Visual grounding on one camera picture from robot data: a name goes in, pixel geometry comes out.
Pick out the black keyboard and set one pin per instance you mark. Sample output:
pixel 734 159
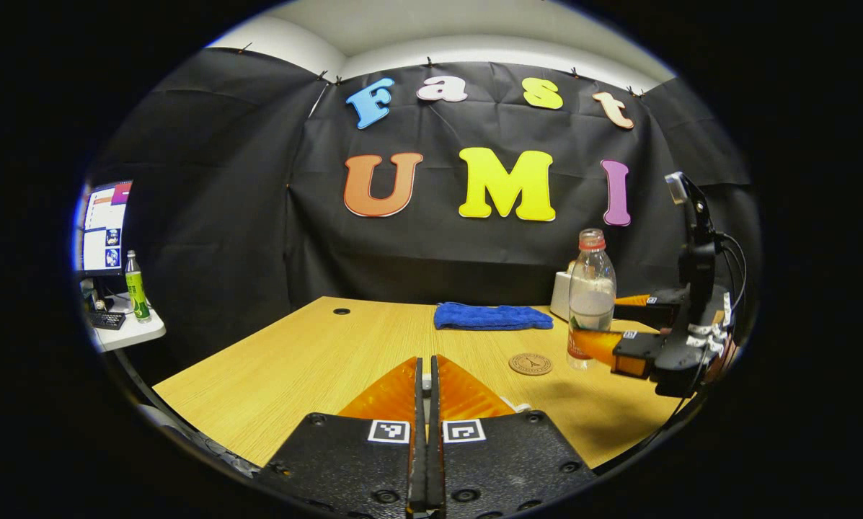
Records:
pixel 107 321

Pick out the blue towel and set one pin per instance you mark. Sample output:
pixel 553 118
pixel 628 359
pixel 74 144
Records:
pixel 492 317

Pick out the green drink bottle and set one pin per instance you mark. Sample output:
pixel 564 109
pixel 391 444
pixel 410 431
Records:
pixel 137 292

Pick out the white toaster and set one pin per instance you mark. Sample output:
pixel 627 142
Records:
pixel 560 299

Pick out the computer monitor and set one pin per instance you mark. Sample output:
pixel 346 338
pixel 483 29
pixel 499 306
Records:
pixel 105 227

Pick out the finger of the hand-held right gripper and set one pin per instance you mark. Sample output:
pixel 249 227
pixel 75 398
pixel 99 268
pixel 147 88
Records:
pixel 636 353
pixel 662 306

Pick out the white side table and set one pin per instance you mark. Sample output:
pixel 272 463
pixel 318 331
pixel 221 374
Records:
pixel 139 335

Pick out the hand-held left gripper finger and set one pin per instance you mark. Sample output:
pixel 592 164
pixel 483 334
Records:
pixel 419 447
pixel 435 447

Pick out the clear plastic water bottle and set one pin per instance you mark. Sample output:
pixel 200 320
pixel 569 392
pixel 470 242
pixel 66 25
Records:
pixel 591 303

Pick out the round wooden coaster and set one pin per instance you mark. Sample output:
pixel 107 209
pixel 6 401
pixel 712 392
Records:
pixel 530 364

